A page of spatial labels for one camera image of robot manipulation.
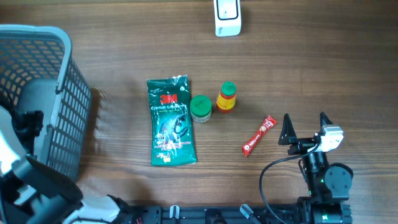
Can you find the grey plastic mesh basket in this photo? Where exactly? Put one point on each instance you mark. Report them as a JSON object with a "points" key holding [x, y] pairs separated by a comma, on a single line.
{"points": [[38, 73]]}

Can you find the green 3M gloves packet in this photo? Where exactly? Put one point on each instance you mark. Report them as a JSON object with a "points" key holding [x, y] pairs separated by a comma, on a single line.
{"points": [[172, 129]]}

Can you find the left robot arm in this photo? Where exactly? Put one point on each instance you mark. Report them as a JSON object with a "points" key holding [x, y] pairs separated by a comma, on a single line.
{"points": [[35, 193]]}

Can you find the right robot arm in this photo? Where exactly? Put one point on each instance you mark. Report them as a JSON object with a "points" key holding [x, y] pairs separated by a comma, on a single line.
{"points": [[328, 184]]}

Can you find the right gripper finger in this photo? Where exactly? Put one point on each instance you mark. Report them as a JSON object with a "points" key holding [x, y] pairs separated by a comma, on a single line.
{"points": [[287, 135], [324, 120]]}

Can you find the yellow bottle green cap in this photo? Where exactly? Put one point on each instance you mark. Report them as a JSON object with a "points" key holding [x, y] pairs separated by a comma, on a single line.
{"points": [[226, 99]]}

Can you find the green lid small jar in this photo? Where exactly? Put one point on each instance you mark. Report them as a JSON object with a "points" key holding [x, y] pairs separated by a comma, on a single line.
{"points": [[200, 108]]}

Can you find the white barcode scanner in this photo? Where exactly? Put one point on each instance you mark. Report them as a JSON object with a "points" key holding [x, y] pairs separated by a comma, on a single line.
{"points": [[228, 20]]}

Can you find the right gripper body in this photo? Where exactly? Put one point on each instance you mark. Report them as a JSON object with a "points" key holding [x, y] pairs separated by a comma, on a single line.
{"points": [[302, 146]]}

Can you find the red Nescafe stick sachet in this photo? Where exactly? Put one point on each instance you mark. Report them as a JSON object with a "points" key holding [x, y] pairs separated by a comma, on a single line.
{"points": [[264, 128]]}

